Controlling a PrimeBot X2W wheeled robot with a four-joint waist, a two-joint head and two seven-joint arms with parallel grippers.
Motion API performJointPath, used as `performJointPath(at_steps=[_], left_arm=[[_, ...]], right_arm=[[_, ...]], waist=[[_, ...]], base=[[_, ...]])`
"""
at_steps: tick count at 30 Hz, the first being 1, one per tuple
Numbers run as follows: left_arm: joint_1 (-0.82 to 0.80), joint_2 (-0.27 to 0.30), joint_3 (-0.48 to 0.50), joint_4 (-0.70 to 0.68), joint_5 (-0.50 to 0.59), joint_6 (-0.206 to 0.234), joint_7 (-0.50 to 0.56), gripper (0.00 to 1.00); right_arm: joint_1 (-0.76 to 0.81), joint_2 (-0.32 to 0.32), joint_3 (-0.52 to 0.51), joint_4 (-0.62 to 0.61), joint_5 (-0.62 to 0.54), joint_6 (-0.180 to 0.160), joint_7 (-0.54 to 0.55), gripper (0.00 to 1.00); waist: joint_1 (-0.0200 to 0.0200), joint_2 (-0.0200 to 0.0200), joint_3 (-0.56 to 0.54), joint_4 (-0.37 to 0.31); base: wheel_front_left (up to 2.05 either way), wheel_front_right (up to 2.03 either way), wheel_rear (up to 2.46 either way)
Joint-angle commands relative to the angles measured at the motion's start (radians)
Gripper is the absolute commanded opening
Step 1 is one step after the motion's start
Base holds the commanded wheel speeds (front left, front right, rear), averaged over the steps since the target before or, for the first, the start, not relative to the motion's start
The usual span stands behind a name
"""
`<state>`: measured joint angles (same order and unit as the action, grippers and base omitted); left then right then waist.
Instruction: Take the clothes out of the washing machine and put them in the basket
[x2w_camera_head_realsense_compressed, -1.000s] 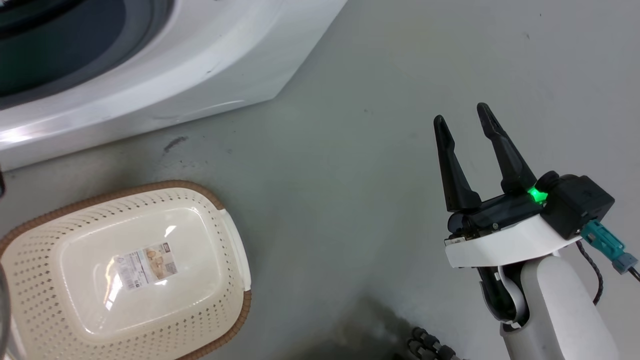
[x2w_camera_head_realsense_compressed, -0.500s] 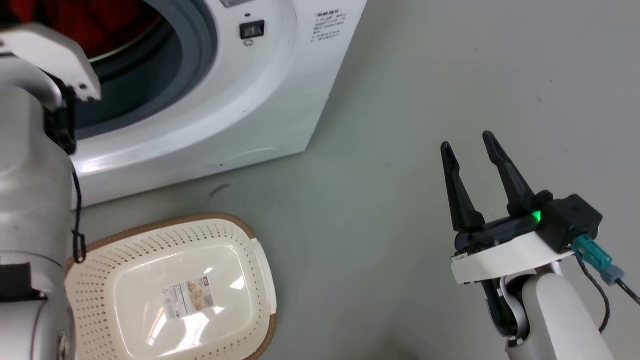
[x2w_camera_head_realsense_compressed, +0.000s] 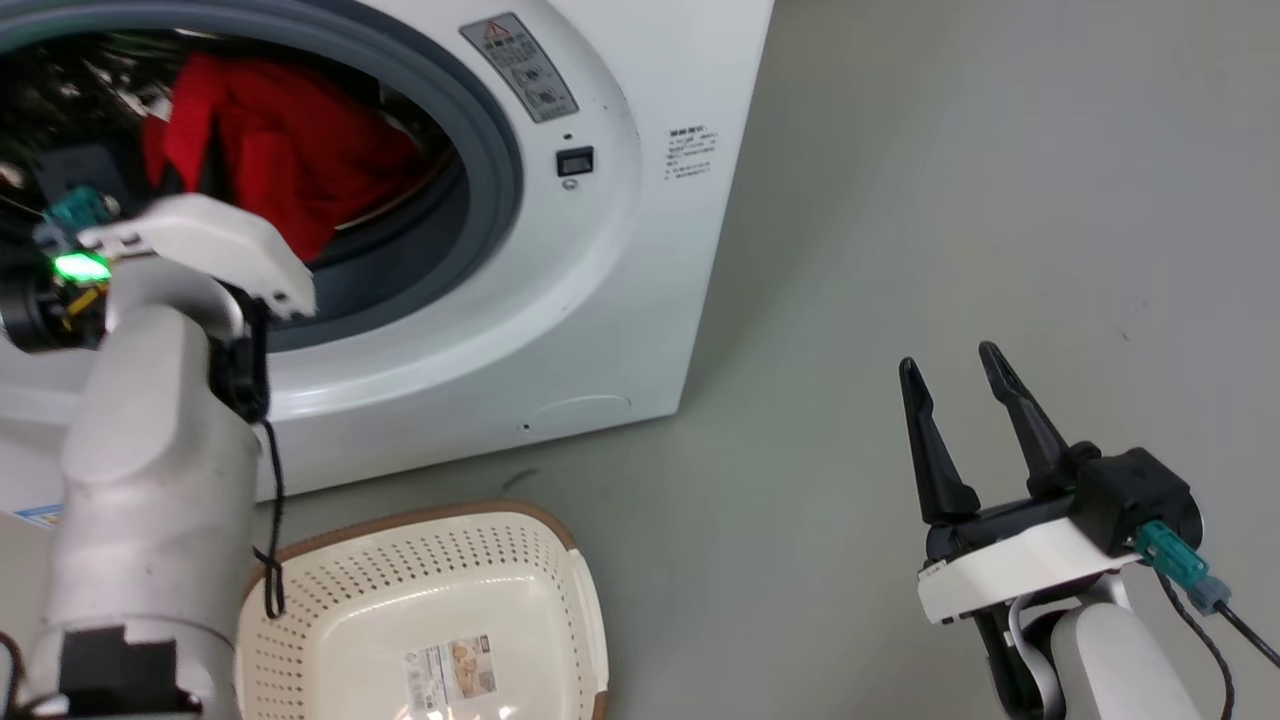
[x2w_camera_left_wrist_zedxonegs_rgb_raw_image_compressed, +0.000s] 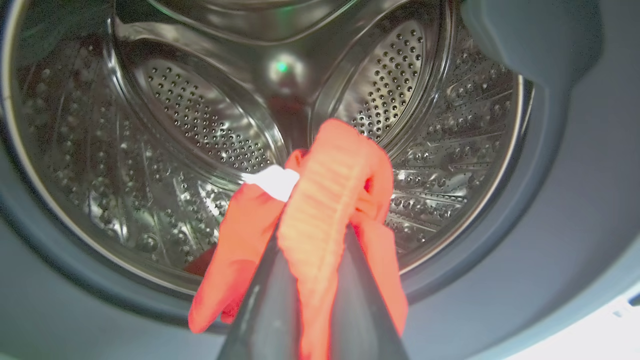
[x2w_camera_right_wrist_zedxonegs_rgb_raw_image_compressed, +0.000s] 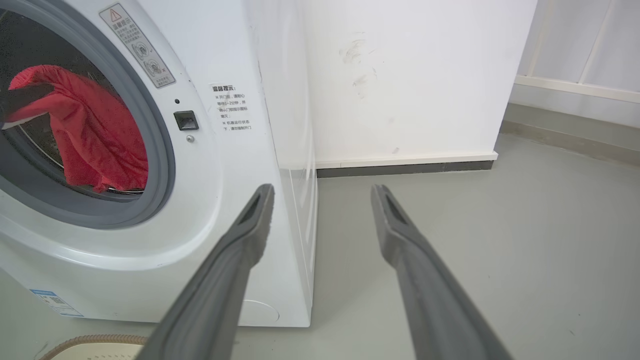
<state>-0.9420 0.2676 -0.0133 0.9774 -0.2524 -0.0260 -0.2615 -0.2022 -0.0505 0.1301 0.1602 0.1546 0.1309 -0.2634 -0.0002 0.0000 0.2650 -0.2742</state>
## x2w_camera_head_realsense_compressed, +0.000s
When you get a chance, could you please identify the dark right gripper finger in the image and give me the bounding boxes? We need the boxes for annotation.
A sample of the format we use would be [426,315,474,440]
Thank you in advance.
[897,356,982,527]
[977,341,1102,502]

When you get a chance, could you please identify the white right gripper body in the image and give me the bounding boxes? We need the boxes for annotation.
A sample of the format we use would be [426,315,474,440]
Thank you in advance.
[917,492,1143,627]

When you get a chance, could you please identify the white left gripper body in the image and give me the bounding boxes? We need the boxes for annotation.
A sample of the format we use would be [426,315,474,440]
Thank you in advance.
[0,193,318,354]

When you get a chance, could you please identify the white front-load washing machine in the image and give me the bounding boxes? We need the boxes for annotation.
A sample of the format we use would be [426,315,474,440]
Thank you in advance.
[0,0,776,513]

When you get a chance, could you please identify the cream perforated laundry basket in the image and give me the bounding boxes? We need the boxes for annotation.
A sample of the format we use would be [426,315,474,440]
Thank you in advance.
[234,500,610,720]

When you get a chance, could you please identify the paper basket label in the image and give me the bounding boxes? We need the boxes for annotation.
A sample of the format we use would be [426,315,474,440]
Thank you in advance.
[403,635,499,714]

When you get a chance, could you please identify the red garment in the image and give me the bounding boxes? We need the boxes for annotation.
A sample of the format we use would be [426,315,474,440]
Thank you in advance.
[140,52,422,264]

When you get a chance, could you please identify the teal left gripper connector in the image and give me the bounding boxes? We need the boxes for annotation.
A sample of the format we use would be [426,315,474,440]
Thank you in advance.
[44,185,122,231]

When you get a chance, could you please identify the teal gripper connector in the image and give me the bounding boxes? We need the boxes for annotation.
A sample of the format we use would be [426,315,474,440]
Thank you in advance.
[44,185,122,231]
[1136,520,1233,615]

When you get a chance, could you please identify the teal right gripper connector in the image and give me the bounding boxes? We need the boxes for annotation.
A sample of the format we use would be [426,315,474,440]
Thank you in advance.
[1136,520,1233,615]

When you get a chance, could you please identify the grey rubber door gasket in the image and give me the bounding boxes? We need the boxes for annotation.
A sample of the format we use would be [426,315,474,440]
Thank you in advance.
[0,0,527,354]

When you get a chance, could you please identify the grey warning sticker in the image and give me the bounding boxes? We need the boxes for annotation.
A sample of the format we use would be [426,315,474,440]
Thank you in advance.
[460,12,581,125]

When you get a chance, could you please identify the printed text label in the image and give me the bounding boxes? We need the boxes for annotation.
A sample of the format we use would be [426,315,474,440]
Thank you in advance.
[665,125,720,182]

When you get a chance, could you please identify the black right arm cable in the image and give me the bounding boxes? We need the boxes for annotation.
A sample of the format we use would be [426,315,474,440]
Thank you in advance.
[1152,568,1280,720]

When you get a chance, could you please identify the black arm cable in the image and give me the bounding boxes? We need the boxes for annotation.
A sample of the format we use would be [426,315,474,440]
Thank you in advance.
[1152,568,1280,720]
[250,418,291,621]

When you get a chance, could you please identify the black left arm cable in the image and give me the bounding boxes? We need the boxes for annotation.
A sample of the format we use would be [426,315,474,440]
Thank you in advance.
[250,418,291,621]

